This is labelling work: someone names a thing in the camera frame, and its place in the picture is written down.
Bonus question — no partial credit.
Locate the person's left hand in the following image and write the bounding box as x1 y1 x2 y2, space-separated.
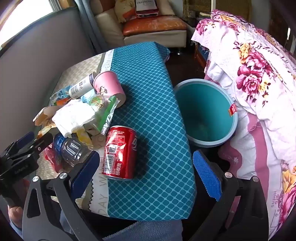
8 206 23 229

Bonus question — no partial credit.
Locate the wooden bed frame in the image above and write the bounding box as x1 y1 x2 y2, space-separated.
194 43 208 70

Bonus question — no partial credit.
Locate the pink floral quilt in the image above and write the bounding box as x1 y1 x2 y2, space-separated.
191 9 296 241

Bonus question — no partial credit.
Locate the red plastic wrapper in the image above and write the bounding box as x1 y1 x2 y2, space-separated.
44 145 60 172

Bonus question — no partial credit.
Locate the person's left forearm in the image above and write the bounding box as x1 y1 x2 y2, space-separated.
9 221 25 235

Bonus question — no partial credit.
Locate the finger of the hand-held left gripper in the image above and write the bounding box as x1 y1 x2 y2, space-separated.
7 133 54 167
2 132 35 158

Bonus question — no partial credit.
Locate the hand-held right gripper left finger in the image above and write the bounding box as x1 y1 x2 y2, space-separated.
22 151 102 241

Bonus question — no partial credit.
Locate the grey upholstered panel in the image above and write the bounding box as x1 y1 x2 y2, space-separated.
0 6 97 153

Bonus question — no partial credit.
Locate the yellow printed pillow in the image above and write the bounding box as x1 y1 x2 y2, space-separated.
114 0 139 24

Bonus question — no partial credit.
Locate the red soda can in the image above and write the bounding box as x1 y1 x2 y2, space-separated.
102 126 139 180

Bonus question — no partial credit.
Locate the white tissue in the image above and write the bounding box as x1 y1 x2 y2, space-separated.
52 99 99 138

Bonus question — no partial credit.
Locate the orange seat cushion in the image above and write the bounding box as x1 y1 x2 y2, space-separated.
122 16 187 36

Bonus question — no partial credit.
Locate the cream cushion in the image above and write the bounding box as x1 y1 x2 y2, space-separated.
158 0 176 15

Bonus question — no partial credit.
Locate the beige sofa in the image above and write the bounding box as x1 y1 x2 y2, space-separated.
94 0 188 49

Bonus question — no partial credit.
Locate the window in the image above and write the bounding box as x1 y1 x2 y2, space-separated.
0 0 60 47

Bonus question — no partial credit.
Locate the teal trash bin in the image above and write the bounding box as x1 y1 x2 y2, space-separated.
173 79 238 147

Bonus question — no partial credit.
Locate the pink paper cup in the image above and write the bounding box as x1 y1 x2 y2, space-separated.
93 71 126 109

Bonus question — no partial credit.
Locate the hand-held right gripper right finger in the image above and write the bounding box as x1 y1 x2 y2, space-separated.
187 150 270 241

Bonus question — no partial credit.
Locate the red and white bag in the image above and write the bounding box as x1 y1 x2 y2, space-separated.
135 0 160 18

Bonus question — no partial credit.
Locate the white plastic bottle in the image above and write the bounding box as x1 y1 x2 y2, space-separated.
69 72 96 99

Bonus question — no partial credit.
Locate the blue bed sheet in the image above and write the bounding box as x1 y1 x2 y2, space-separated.
201 45 211 61

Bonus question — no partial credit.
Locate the small white paper box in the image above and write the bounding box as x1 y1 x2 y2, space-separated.
33 107 60 127

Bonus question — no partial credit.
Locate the blue fleece garment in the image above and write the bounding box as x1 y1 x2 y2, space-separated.
102 219 183 241

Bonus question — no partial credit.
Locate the teal and beige tablecloth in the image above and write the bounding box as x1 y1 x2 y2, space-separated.
35 42 197 220

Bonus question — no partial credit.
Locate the grey blue curtain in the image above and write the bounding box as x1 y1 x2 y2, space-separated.
74 0 111 54

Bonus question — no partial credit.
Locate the clear bottle with blue cap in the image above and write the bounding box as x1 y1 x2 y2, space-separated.
53 133 93 166

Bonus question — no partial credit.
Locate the green and silver snack wrapper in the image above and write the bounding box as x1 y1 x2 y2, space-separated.
81 94 118 135

